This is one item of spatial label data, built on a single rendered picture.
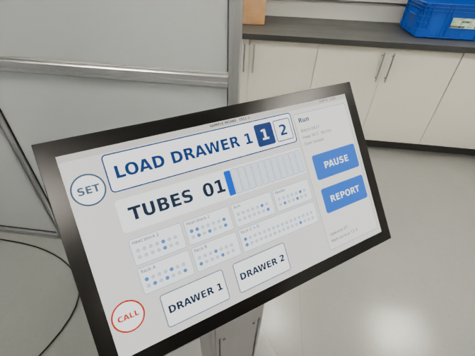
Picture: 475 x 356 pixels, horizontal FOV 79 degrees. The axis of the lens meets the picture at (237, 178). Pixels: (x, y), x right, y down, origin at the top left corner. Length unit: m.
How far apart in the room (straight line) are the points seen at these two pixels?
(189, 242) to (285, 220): 0.16
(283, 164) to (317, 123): 0.10
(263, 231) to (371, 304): 1.31
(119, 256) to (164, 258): 0.06
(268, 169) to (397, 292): 1.45
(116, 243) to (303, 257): 0.29
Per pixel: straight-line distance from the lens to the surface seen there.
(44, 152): 0.42
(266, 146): 0.47
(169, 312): 0.44
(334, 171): 0.54
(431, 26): 2.70
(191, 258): 0.43
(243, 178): 0.44
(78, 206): 0.41
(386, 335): 1.68
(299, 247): 0.50
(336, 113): 0.56
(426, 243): 2.16
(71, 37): 1.23
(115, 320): 0.44
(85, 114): 1.34
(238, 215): 0.44
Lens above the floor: 1.39
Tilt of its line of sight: 39 degrees down
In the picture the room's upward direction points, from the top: 2 degrees clockwise
